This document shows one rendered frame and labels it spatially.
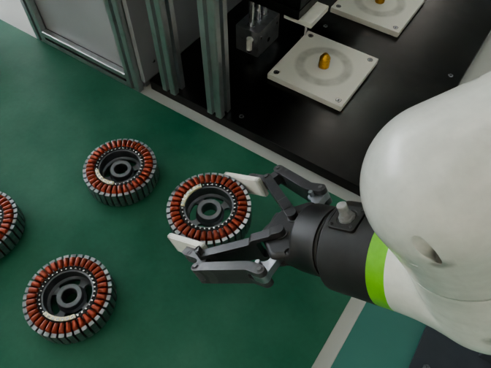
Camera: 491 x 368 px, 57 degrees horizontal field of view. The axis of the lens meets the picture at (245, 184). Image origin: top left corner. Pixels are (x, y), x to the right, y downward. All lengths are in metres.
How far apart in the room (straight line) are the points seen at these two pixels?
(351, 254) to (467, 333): 0.11
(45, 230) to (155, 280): 0.19
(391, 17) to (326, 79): 0.24
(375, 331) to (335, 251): 1.04
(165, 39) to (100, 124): 0.20
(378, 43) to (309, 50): 0.15
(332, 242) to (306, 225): 0.04
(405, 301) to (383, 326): 1.06
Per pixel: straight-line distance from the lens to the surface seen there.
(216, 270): 0.51
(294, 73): 0.85
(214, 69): 0.71
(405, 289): 0.40
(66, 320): 0.63
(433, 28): 1.04
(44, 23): 1.03
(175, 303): 0.64
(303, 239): 0.46
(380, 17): 1.01
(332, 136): 0.77
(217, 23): 0.67
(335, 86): 0.84
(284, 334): 0.62
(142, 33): 0.82
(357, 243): 0.42
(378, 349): 1.44
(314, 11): 0.83
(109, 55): 0.91
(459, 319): 0.36
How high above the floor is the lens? 1.34
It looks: 55 degrees down
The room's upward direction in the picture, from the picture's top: straight up
